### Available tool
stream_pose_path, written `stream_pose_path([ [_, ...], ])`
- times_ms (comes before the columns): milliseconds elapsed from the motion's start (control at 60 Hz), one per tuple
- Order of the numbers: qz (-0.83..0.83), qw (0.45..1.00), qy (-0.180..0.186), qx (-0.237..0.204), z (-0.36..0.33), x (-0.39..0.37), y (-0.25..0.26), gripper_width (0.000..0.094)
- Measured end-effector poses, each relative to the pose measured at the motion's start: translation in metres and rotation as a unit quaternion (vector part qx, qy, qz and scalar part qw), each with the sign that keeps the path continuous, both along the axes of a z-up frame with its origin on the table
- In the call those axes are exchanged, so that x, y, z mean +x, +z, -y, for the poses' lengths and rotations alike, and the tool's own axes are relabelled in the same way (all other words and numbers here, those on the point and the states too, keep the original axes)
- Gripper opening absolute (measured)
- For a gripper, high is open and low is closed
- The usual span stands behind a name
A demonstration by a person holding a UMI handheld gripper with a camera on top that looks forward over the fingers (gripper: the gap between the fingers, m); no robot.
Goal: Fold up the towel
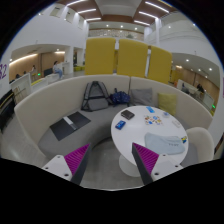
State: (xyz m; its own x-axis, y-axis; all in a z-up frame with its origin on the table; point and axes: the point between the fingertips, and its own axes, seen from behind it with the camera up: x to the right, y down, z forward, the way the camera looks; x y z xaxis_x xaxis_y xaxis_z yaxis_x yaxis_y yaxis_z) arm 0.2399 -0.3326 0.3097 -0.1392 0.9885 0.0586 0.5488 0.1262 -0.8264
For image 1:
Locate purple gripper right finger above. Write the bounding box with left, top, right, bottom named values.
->
left=132, top=143, right=159, bottom=185

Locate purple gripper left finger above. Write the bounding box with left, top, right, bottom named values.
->
left=65, top=144, right=91, bottom=185

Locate light blue folded towel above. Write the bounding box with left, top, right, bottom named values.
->
left=144, top=133, right=185, bottom=155

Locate round white table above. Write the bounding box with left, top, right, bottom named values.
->
left=111, top=106, right=187, bottom=177

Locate colourful small items pile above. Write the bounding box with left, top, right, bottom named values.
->
left=144, top=115, right=162, bottom=125

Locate curved beige sofa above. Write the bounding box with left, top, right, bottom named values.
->
left=15, top=75, right=213, bottom=159

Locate black wallet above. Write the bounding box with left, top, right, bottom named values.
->
left=121, top=110, right=135, bottom=120

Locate clear plastic packet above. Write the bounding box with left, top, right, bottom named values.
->
left=172, top=120, right=181, bottom=128

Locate light blue card pack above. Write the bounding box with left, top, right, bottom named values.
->
left=146, top=106, right=155, bottom=113

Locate beige armchair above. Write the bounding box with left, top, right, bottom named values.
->
left=180, top=126, right=215, bottom=168

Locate yellow-green cushion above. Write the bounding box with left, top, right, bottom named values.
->
left=158, top=93, right=177, bottom=115

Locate grey cushion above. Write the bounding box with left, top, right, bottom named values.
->
left=131, top=88, right=154, bottom=106

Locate grey black backpack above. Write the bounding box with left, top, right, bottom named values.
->
left=81, top=81, right=111, bottom=112

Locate dark blue bag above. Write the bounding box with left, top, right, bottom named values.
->
left=110, top=89, right=130, bottom=105

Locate seated person in white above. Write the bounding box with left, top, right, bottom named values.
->
left=53, top=61, right=63, bottom=79

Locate right yellow partition panel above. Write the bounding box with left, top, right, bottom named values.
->
left=148, top=46, right=172, bottom=84

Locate left yellow partition panel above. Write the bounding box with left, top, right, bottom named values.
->
left=85, top=37, right=116, bottom=75

